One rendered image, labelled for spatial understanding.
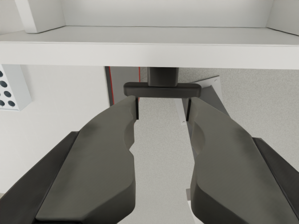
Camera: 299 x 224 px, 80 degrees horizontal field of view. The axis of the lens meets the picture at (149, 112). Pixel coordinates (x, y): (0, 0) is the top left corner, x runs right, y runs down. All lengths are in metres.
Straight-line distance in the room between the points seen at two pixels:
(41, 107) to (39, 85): 0.05
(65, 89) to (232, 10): 0.30
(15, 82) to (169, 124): 1.07
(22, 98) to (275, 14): 0.40
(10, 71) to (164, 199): 1.81
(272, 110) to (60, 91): 1.31
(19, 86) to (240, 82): 1.13
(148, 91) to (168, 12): 0.10
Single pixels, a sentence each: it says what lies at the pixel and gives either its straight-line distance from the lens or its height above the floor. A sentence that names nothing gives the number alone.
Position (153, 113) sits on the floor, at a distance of 1.26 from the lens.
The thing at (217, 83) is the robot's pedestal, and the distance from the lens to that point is 1.19.
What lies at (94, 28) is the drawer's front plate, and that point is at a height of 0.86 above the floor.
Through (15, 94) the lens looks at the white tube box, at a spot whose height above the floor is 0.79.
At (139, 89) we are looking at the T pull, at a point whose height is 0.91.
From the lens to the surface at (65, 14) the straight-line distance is 0.25.
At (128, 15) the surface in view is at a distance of 0.23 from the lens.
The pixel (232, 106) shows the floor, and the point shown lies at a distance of 1.32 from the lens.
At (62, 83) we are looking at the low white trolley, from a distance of 0.38.
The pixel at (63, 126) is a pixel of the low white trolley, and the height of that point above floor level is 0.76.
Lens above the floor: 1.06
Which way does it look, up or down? 58 degrees down
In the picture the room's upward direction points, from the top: 174 degrees counter-clockwise
